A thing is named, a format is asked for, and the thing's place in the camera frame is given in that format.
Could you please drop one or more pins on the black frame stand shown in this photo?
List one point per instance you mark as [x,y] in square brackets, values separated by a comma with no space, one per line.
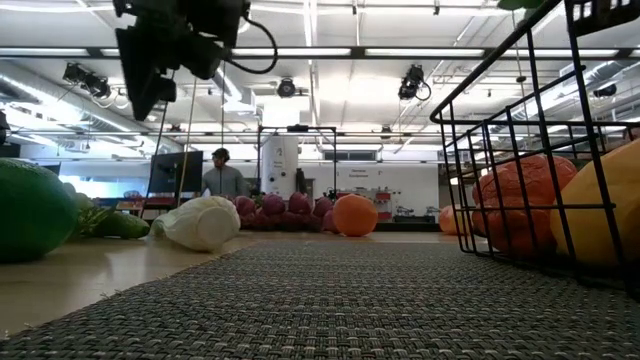
[297,128]

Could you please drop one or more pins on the white bok choy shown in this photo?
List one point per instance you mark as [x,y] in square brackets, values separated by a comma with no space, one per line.
[200,225]

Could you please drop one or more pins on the black ceiling lamp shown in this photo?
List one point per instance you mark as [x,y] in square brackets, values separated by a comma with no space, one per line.
[87,80]

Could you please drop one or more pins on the red yellow mango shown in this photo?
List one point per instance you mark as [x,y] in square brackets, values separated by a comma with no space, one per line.
[452,220]

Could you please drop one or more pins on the black monitor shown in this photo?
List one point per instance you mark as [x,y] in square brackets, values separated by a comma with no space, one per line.
[175,172]

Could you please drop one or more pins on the green grape bunch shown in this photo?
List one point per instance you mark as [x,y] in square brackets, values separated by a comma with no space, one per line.
[82,202]

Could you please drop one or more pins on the red parts shelf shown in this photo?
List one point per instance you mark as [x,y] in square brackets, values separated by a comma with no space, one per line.
[382,205]

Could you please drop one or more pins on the purple grape bunch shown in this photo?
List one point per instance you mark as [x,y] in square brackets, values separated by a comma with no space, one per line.
[290,210]

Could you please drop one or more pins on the round black spotlight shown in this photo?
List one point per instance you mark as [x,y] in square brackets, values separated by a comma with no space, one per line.
[286,87]

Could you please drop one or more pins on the yellow squash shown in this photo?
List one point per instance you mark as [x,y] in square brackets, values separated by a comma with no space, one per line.
[600,215]

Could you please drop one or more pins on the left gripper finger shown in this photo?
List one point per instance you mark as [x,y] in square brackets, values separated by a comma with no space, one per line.
[140,70]
[168,89]

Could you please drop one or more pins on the black ceiling fixture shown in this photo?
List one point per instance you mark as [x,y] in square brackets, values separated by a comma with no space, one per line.
[605,91]

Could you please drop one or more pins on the green zucchini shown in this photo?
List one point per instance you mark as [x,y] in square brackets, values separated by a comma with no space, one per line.
[122,226]

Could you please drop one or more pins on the grey woven placemat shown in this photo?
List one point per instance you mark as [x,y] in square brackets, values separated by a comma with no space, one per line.
[320,310]

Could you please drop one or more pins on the dark green cucumber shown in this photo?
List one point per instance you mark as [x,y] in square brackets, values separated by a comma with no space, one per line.
[520,4]

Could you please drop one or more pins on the green avocado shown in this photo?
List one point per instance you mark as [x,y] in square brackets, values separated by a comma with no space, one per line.
[32,210]

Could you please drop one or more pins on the black metal rig frame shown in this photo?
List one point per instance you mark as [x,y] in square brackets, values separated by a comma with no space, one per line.
[357,52]

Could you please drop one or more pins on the person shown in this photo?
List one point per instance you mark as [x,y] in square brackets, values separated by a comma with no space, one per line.
[223,180]

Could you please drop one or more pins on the small orange pepper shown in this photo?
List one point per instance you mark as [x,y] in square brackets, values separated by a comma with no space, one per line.
[520,210]

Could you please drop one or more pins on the white cylindrical tank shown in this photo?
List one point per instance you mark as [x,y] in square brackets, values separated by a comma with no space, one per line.
[279,165]

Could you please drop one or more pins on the orange fruit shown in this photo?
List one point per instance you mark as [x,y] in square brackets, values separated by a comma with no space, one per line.
[355,216]

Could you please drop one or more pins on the black overhead camera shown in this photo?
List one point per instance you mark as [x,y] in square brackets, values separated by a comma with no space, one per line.
[412,82]

